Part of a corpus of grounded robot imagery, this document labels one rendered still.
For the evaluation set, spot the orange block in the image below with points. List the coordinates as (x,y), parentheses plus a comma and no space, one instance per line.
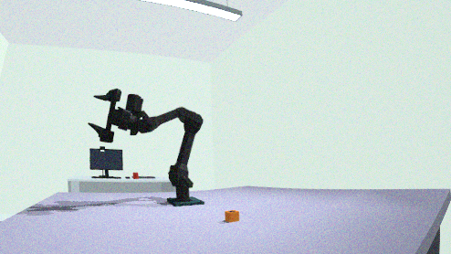
(232,216)

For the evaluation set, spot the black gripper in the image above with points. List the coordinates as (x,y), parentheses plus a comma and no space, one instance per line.
(106,135)

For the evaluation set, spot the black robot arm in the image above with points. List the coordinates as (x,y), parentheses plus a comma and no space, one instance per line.
(179,173)

